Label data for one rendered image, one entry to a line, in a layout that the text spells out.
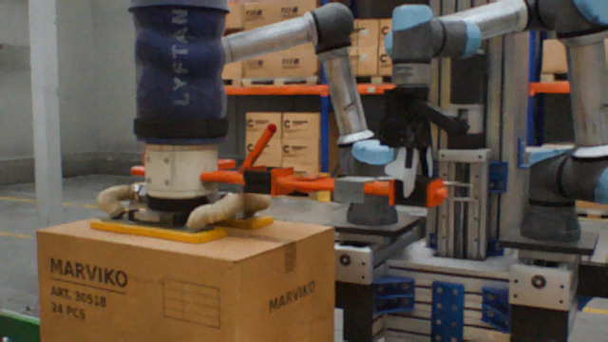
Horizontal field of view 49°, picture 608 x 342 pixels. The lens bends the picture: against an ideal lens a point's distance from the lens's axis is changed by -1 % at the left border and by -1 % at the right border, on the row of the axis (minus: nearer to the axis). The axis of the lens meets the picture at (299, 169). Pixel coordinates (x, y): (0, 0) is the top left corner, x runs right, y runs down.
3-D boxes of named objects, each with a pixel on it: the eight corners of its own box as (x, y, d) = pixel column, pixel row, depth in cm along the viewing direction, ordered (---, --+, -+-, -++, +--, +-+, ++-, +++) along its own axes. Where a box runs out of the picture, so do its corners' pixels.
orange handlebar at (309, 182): (96, 176, 172) (96, 161, 172) (175, 165, 198) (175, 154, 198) (441, 204, 124) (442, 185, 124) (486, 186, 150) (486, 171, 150)
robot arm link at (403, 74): (436, 65, 130) (421, 63, 123) (436, 88, 131) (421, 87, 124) (400, 66, 134) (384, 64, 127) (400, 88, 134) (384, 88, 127)
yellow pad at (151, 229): (88, 229, 159) (88, 208, 158) (120, 222, 167) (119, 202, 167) (199, 245, 141) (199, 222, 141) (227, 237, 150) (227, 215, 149)
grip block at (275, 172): (239, 194, 146) (239, 167, 146) (265, 189, 155) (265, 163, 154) (272, 197, 142) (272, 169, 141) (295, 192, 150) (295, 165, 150)
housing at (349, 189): (332, 200, 136) (332, 179, 136) (347, 197, 142) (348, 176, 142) (363, 203, 133) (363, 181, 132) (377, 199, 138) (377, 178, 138)
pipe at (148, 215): (95, 213, 160) (94, 189, 159) (165, 199, 181) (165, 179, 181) (204, 227, 143) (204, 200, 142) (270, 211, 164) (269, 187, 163)
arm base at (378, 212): (357, 215, 206) (358, 182, 205) (405, 218, 199) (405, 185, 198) (337, 222, 192) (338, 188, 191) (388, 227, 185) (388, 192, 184)
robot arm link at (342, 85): (352, 188, 200) (309, 8, 192) (341, 182, 214) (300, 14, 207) (390, 178, 201) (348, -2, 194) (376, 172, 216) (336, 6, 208)
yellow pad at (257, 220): (145, 218, 175) (144, 199, 174) (171, 212, 183) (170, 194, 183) (251, 230, 157) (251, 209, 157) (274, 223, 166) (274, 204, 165)
